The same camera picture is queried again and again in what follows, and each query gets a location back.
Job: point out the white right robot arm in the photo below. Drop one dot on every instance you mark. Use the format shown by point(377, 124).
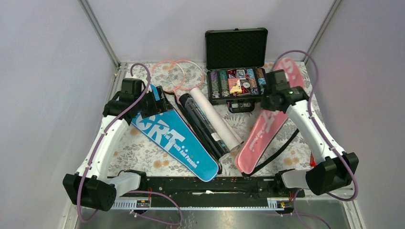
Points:
point(334, 167)

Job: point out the blue racket cover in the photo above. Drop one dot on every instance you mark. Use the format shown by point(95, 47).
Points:
point(171, 134)

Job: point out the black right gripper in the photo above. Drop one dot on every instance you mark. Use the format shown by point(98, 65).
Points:
point(264, 104)

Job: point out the black poker chip case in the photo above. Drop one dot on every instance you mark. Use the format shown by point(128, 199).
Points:
point(234, 63)

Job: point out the black shuttlecock tube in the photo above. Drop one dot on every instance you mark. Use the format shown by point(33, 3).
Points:
point(202, 127)

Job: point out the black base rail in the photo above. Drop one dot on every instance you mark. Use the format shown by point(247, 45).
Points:
point(220, 192)

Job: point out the aluminium slotted rail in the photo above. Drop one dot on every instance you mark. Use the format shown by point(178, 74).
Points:
point(141, 204)

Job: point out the red grid block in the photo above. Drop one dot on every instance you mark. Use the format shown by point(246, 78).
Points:
point(312, 162)

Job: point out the white cardboard tube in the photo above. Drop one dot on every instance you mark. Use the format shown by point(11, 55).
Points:
point(225, 132)

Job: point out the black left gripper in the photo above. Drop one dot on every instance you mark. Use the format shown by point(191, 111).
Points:
point(159, 106)

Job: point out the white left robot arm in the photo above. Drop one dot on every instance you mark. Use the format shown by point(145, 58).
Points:
point(90, 185)

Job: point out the pink racket cover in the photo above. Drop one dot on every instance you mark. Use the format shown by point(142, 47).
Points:
point(267, 124)

